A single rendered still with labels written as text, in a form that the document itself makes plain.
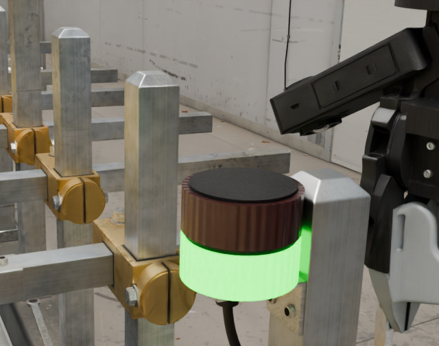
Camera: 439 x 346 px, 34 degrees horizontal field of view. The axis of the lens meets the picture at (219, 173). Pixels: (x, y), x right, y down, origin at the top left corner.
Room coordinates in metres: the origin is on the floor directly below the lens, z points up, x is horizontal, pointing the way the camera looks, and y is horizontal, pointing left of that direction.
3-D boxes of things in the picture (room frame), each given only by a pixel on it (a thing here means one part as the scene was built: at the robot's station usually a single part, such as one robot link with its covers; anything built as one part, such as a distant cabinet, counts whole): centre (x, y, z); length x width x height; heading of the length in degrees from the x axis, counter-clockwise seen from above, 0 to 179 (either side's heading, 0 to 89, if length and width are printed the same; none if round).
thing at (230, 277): (0.34, -0.01, 1.07); 0.06 x 0.06 x 0.02
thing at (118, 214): (0.65, 0.09, 0.98); 0.02 x 0.02 x 0.01
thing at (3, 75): (1.25, 0.39, 0.88); 0.03 x 0.03 x 0.48; 27
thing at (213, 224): (0.34, -0.01, 1.10); 0.06 x 0.06 x 0.02
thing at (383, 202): (0.40, -0.10, 1.09); 0.05 x 0.02 x 0.09; 137
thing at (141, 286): (0.60, 0.07, 0.95); 0.13 x 0.06 x 0.05; 27
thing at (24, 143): (1.05, 0.29, 0.95); 0.13 x 0.06 x 0.05; 27
